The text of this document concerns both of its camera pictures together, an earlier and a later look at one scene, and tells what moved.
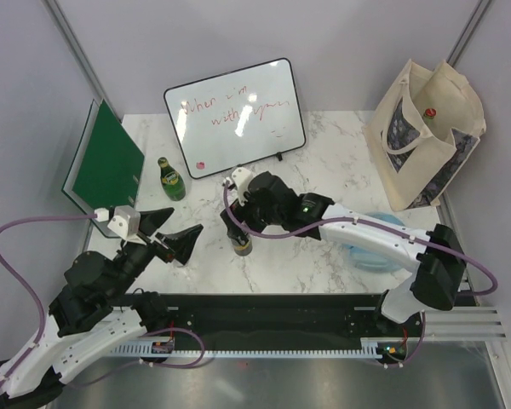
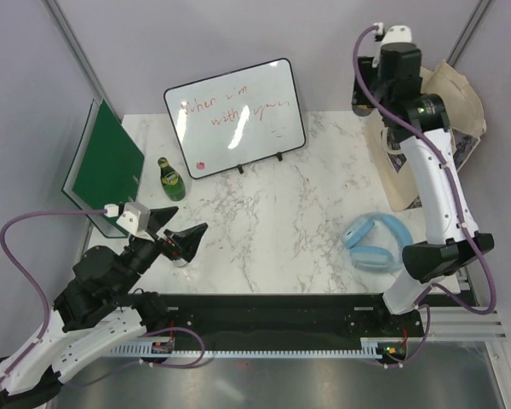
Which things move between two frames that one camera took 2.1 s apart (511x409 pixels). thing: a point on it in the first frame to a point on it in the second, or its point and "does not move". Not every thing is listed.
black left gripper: x=181 y=243 does not move
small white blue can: x=176 y=263 does not move
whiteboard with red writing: x=238 y=116 does not move
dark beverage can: x=243 y=250 to x=362 y=110
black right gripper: x=232 y=232 to x=369 y=67
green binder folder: x=107 y=166 does not move
